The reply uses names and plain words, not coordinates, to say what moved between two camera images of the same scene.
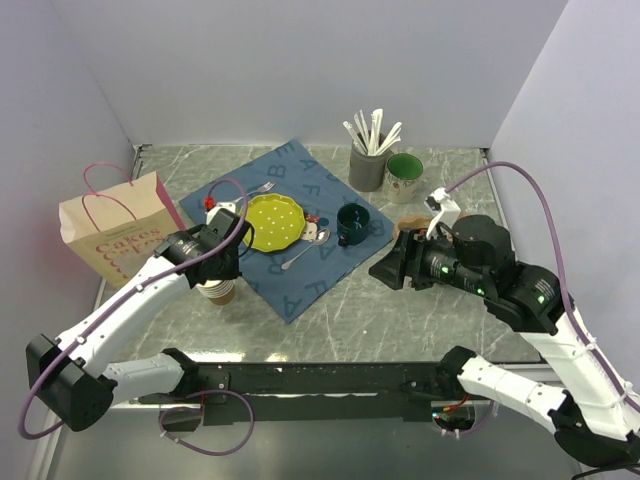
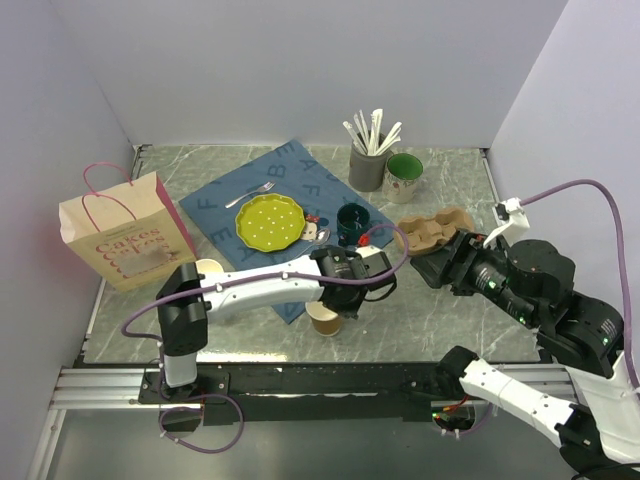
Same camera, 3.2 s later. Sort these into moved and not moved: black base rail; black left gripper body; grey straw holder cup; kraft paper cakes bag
Moved: black left gripper body
Not moved: grey straw holder cup; kraft paper cakes bag; black base rail
